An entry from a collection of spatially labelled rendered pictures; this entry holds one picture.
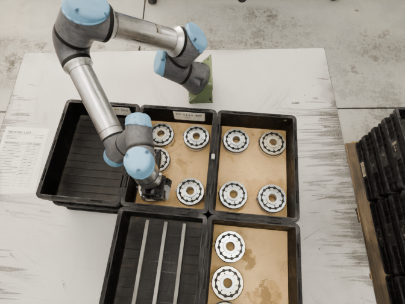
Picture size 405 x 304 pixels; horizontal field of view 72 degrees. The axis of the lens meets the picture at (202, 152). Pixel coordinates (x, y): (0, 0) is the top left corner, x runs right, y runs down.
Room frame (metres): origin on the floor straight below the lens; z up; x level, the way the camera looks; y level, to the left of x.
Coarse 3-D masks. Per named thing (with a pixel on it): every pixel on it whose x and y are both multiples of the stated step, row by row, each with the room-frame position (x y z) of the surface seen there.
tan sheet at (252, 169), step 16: (224, 128) 0.52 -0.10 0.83; (240, 128) 0.52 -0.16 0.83; (256, 128) 0.51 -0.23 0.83; (256, 144) 0.44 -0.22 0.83; (272, 144) 0.44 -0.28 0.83; (224, 160) 0.38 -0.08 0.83; (240, 160) 0.38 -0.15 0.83; (256, 160) 0.37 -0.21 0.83; (272, 160) 0.37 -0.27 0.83; (224, 176) 0.32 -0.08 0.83; (240, 176) 0.31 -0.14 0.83; (256, 176) 0.31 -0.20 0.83; (272, 176) 0.30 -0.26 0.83; (256, 192) 0.24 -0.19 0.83; (224, 208) 0.20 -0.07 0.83; (240, 208) 0.19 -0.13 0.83; (256, 208) 0.19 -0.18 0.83
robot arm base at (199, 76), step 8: (192, 64) 0.82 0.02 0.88; (200, 64) 0.84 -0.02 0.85; (192, 72) 0.79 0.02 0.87; (200, 72) 0.79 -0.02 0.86; (208, 72) 0.80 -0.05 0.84; (184, 80) 0.76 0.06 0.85; (192, 80) 0.76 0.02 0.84; (200, 80) 0.77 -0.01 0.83; (208, 80) 0.77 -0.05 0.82; (192, 88) 0.75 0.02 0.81; (200, 88) 0.74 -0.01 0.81
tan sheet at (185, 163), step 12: (180, 132) 0.52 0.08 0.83; (180, 144) 0.46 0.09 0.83; (180, 156) 0.41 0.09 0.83; (192, 156) 0.41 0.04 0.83; (204, 156) 0.41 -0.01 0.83; (180, 168) 0.36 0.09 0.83; (192, 168) 0.36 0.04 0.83; (204, 168) 0.35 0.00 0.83; (180, 180) 0.31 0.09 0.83; (204, 180) 0.31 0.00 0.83; (192, 192) 0.26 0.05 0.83; (204, 192) 0.26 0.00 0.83; (156, 204) 0.23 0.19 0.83; (168, 204) 0.22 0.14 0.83; (180, 204) 0.22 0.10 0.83
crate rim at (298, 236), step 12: (216, 216) 0.15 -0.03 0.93; (300, 240) 0.06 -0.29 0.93; (204, 252) 0.04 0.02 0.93; (300, 252) 0.02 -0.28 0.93; (204, 264) 0.01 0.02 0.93; (300, 264) -0.01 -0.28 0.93; (204, 276) -0.03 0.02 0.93; (300, 276) -0.04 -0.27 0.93; (204, 288) -0.06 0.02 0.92; (300, 288) -0.08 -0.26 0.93; (204, 300) -0.09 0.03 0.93; (300, 300) -0.11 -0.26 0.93
